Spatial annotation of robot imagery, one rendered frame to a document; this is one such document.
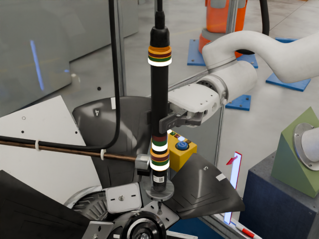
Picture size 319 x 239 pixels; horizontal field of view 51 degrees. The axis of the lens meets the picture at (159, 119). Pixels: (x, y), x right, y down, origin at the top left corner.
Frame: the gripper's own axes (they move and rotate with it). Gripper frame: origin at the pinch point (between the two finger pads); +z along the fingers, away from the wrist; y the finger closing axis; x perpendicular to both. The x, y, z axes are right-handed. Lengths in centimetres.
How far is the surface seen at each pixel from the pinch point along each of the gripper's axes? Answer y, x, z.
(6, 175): 11.9, -5.4, 28.9
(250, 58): 182, -142, -353
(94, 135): 19.3, -11.9, 4.6
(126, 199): 4.5, -22.4, 6.7
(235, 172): -0.5, -36.2, -34.5
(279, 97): 101, -146, -287
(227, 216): 0, -58, -35
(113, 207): 6.4, -24.6, 9.5
